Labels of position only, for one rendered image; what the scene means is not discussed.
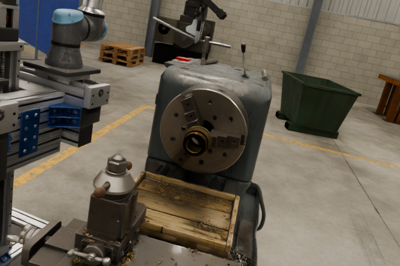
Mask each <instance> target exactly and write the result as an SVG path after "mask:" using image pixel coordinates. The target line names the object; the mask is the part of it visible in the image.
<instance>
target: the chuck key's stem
mask: <svg viewBox="0 0 400 266"><path fill-rule="evenodd" d="M209 41H210V37H208V36H205V38H204V44H203V48H202V52H203V53H202V58H201V64H200V65H204V63H205V56H206V53H207V52H208V45H209V44H208V42H209Z"/></svg>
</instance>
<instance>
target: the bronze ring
mask: <svg viewBox="0 0 400 266"><path fill-rule="evenodd" d="M192 137H195V138H198V139H199V140H200V141H201V143H202V144H201V145H197V144H195V143H194V142H193V140H192ZM211 143H212V137H211V134H210V132H209V131H208V130H207V129H206V128H204V127H201V126H193V127H191V128H189V129H188V130H187V132H186V133H185V137H184V139H183V148H184V150H185V152H186V153H187V154H189V155H191V156H195V157H196V156H199V155H201V154H203V153H204V152H205V151H207V150H208V149H209V148H210V146H211Z"/></svg>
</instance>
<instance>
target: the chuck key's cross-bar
mask: <svg viewBox="0 0 400 266"><path fill-rule="evenodd" d="M152 19H153V20H155V21H157V22H159V23H161V24H163V25H164V26H166V27H168V28H170V29H172V30H174V31H176V32H178V33H180V34H182V35H184V36H186V37H188V38H190V39H192V40H195V37H193V36H191V35H189V34H187V33H185V32H183V31H181V30H179V29H177V28H175V27H173V26H171V25H169V24H167V23H165V22H163V21H161V20H159V19H157V18H155V17H153V18H152ZM198 42H202V43H204V40H202V39H200V40H198ZM208 44H210V45H216V46H221V47H225V48H231V45H226V44H222V43H217V42H211V41H209V42H208Z"/></svg>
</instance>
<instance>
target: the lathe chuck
mask: <svg viewBox="0 0 400 266"><path fill-rule="evenodd" d="M218 89H220V90H222V91H224V92H225V93H223V92H221V91H219V90H218ZM190 91H192V94H193V97H194V98H195V101H196V104H197V106H198V109H199V112H200V113H201V116H202V119H203V120H205V121H208V122H210V123H211V124H212V125H213V127H214V129H215V130H219V131H224V132H229V133H236V134H242V135H245V141H244V144H243V145H239V149H238V148H232V147H228V146H226V147H225V148H222V147H218V146H216V148H211V147H210V148H209V149H208V150H207V151H205V152H204V153H203V154H201V155H199V156H196V157H195V156H191V157H190V158H189V159H188V160H187V161H186V162H185V163H184V164H183V165H182V168H184V169H186V170H189V171H191V172H194V173H199V174H212V173H217V172H220V171H223V170H225V169H227V168H229V167H230V166H231V165H233V164H234V163H235V162H236V161H237V160H238V159H239V157H240V156H241V155H242V152H243V150H244V148H245V144H246V140H247V137H248V118H247V115H246V112H245V110H244V108H243V106H242V104H241V103H240V102H239V100H238V99H237V98H236V97H235V96H234V95H232V94H231V93H230V92H228V91H226V90H224V89H222V88H220V87H217V86H211V85H200V86H195V87H192V88H189V89H187V90H185V91H184V92H182V93H181V94H179V95H178V96H176V97H175V98H174V99H173V100H172V101H171V102H170V103H169V104H168V105H167V107H166V109H165V110H164V112H163V115H162V117H161V122H160V136H161V141H162V144H163V146H164V149H165V150H166V152H167V153H168V155H169V156H170V158H171V159H174V158H175V157H176V155H177V154H178V153H179V152H180V151H181V149H182V148H183V139H184V137H185V133H186V132H187V130H188V128H187V125H186V124H187V121H186V118H185V115H184V114H185V111H184V109H183V106H182V103H181V100H183V97H182V95H183V94H185V93H188V92H190Z"/></svg>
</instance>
